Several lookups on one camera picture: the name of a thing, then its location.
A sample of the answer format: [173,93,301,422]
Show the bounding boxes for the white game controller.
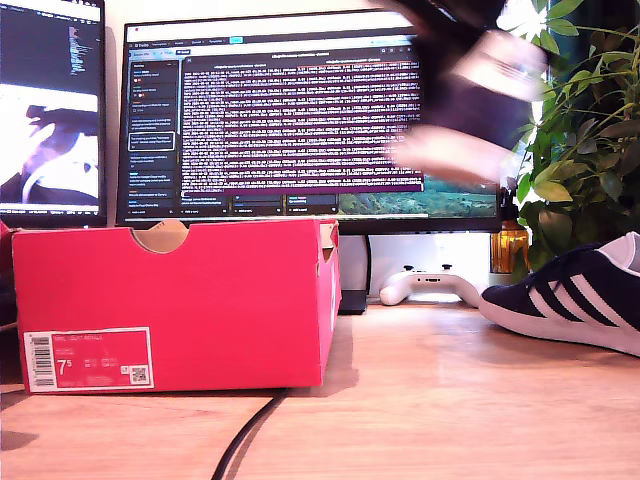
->
[378,263,485,308]

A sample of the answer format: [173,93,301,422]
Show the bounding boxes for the narrow black computer monitor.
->
[0,0,109,229]

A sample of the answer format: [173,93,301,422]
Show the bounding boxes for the red cardboard shoebox with lid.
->
[0,218,344,396]

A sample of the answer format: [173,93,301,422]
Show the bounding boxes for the wide black computer monitor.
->
[115,7,503,315]

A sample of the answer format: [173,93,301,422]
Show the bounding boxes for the green leafy potted plant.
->
[497,0,640,286]

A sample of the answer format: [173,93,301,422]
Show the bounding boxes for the black table cable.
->
[209,389,291,480]

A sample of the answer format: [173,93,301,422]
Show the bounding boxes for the blue shoe with white stripes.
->
[478,230,640,359]
[392,27,551,189]

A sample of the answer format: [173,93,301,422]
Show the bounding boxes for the amber pump bottle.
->
[489,177,531,275]

